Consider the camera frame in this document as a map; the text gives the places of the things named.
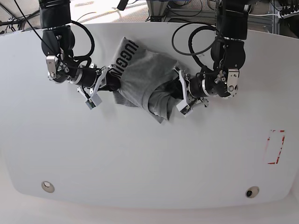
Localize black silver gripper body right side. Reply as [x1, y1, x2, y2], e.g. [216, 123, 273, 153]
[45, 55, 122, 93]

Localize black silver gripper body left side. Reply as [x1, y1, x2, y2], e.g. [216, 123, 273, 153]
[169, 67, 241, 100]

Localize grey T-shirt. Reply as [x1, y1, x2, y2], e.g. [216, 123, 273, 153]
[107, 37, 185, 123]

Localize black tripod legs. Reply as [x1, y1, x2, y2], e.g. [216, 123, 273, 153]
[0, 0, 41, 32]

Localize red tape rectangle marker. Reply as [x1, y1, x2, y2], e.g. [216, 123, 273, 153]
[264, 130, 285, 165]

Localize white power strip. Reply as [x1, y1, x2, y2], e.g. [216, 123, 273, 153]
[277, 5, 299, 19]

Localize left table grommet hole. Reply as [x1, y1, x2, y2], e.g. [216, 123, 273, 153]
[41, 181, 55, 193]

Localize table grommet hole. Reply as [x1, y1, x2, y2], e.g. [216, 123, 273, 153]
[41, 181, 55, 193]
[245, 186, 260, 198]

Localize right table grommet hole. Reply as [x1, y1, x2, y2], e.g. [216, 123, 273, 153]
[245, 186, 260, 198]

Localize wrist camera board left side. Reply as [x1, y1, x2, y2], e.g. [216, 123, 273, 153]
[180, 105, 193, 117]

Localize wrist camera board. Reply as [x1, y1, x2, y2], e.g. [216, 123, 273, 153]
[85, 94, 102, 110]
[180, 105, 193, 117]

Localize wrist camera board right side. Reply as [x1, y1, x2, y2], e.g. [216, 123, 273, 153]
[85, 94, 102, 110]

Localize black arm cable right side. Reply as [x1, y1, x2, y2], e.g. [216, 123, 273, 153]
[13, 0, 95, 70]

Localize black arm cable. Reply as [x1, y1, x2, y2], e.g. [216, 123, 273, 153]
[171, 0, 225, 70]
[13, 0, 95, 70]

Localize black arm cable left side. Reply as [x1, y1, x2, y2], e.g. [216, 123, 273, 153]
[171, 0, 225, 70]

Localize aluminium frame stand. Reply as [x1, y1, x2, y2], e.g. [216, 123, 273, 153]
[146, 0, 169, 22]

